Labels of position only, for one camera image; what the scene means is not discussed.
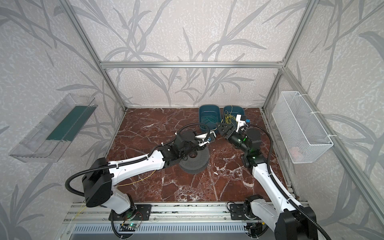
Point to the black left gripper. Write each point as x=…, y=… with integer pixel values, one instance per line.
x=195, y=140

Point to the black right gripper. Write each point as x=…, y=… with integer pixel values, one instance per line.
x=226, y=131

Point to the dark grey foam spool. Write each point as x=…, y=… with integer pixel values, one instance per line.
x=198, y=164

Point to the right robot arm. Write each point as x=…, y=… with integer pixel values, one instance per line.
x=286, y=217

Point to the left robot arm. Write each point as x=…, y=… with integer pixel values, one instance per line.
x=98, y=184

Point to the right teal plastic bin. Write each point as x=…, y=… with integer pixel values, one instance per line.
x=229, y=114

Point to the teal plastic bin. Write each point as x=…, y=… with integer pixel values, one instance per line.
x=210, y=115
x=229, y=114

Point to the left teal plastic bin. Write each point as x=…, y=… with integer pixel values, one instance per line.
x=210, y=115

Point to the pink object in basket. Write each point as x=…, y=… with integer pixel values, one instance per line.
x=296, y=153

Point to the green circuit board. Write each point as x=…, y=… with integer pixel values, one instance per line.
x=130, y=227

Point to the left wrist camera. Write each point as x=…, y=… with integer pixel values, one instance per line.
x=206, y=138

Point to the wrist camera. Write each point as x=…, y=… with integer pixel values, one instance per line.
x=242, y=121
x=206, y=138

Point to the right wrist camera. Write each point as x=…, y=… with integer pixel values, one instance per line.
x=242, y=121

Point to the aluminium frame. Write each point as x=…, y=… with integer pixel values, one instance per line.
x=361, y=181

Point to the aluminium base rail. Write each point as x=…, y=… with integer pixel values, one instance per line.
x=161, y=218

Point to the white wire mesh basket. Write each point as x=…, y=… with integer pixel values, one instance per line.
x=300, y=127

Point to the clear plastic wall tray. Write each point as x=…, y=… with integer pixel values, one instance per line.
x=47, y=142

